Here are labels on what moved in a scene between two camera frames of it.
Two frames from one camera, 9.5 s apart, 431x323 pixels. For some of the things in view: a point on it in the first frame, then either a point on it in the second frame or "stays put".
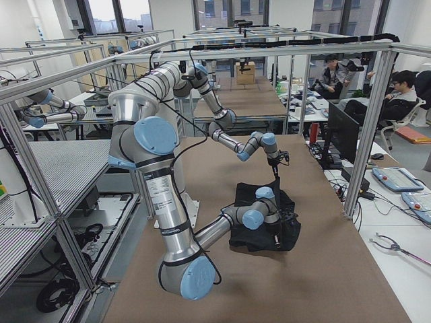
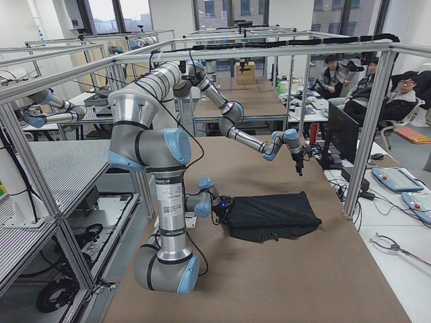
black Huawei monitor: x=343 y=138 stays put
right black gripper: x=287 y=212 → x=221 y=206
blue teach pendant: x=397 y=180 stays put
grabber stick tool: x=396 y=247 stays put
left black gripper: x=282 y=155 → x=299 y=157
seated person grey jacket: x=332 y=79 stays put
